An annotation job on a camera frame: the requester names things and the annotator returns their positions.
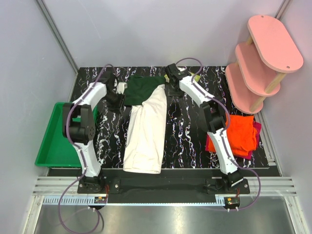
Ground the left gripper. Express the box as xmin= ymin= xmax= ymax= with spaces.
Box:
xmin=103 ymin=91 xmax=125 ymax=115

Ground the white and green t-shirt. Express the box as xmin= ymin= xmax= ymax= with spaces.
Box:
xmin=123 ymin=76 xmax=167 ymax=174

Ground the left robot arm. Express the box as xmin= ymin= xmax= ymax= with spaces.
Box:
xmin=62 ymin=72 xmax=127 ymax=193

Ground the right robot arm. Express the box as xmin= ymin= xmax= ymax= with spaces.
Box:
xmin=165 ymin=63 xmax=243 ymax=193

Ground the green paperback book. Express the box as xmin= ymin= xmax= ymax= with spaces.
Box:
xmin=164 ymin=72 xmax=200 ymax=83

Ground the green plastic tray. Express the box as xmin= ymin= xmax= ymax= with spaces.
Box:
xmin=35 ymin=101 xmax=99 ymax=168

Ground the magenta folded t-shirt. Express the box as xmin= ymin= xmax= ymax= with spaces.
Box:
xmin=205 ymin=120 xmax=262 ymax=160

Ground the pink three-tier shelf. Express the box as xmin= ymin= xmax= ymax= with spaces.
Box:
xmin=225 ymin=15 xmax=304 ymax=115

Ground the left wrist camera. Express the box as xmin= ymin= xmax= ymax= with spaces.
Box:
xmin=116 ymin=82 xmax=127 ymax=95

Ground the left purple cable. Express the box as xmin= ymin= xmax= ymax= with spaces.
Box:
xmin=57 ymin=63 xmax=120 ymax=234

